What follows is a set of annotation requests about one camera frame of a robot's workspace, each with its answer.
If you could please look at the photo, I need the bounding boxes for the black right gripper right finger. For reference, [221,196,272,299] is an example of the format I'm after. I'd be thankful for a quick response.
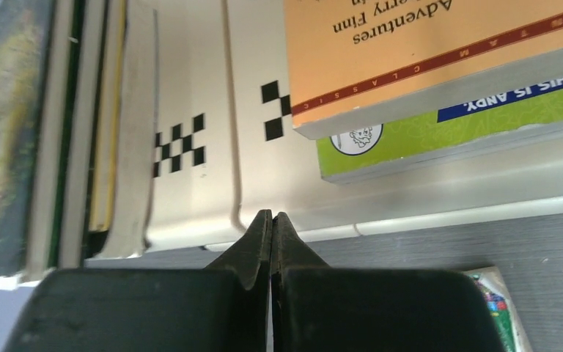
[271,213,504,351]

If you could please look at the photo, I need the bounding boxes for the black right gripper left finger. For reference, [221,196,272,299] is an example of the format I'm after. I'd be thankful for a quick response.
[4,210,273,351]

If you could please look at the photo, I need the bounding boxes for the black Moon and Sixpence book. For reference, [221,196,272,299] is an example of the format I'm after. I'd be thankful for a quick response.
[49,1,108,268]

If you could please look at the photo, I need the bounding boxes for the dark green cartoon book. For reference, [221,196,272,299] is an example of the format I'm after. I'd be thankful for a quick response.
[465,266,533,352]

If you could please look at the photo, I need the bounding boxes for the orange Huckleberry Finn book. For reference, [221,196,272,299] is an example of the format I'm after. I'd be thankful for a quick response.
[284,0,563,139]

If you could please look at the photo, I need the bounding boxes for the yellow hardcover book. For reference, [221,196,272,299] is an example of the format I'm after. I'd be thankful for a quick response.
[88,1,127,232]

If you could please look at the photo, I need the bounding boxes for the green Alice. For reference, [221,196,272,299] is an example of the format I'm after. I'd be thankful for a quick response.
[0,0,76,291]

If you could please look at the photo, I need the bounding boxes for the lime green cartoon book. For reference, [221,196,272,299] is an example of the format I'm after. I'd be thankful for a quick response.
[317,77,563,183]

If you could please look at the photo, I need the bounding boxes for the cream three-tier shelf rack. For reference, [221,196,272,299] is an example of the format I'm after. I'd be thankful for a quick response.
[147,1,563,251]

